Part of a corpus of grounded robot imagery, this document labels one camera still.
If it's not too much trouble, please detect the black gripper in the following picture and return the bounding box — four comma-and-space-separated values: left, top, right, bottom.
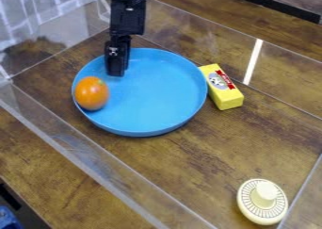
104, 0, 145, 76

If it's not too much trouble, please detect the orange ball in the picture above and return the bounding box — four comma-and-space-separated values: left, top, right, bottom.
74, 76, 109, 110

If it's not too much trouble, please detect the blue round tray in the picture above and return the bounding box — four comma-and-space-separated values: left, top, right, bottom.
73, 48, 207, 137

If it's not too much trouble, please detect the yellow butter block toy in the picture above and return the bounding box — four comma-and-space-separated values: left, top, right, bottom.
200, 63, 244, 110

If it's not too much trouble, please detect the cream round knob lid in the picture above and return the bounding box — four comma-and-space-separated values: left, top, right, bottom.
236, 178, 288, 225

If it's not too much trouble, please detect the blue object at corner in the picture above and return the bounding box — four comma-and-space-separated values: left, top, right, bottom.
0, 206, 22, 229

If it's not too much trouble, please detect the clear acrylic enclosure wall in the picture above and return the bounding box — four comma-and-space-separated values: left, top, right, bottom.
0, 0, 322, 229

